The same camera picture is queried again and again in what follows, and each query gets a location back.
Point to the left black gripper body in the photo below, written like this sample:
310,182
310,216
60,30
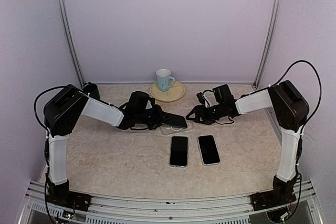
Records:
153,119

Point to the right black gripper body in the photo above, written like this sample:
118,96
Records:
209,116

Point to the dark phone with teal edge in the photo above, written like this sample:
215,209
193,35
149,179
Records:
177,121

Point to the clear case with white ring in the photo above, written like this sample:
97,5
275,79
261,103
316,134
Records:
170,130

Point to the lilac phone case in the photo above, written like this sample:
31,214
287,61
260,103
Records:
210,165

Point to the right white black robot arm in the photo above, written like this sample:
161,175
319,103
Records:
290,108

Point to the cream round plate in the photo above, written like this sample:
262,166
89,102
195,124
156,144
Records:
174,93

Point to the light blue ceramic mug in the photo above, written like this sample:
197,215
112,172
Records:
164,79

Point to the dark green mug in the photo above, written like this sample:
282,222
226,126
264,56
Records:
92,90

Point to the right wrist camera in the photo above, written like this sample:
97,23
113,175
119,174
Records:
202,98

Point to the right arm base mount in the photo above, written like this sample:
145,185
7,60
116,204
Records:
281,194

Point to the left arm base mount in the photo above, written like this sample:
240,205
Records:
71,199

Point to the aluminium front rail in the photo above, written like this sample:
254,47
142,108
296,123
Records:
115,209

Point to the right aluminium corner post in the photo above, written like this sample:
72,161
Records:
268,42

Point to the aluminium corner post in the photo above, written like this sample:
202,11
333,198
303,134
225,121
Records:
268,42
70,42

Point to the left aluminium corner post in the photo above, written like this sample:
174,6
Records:
70,42

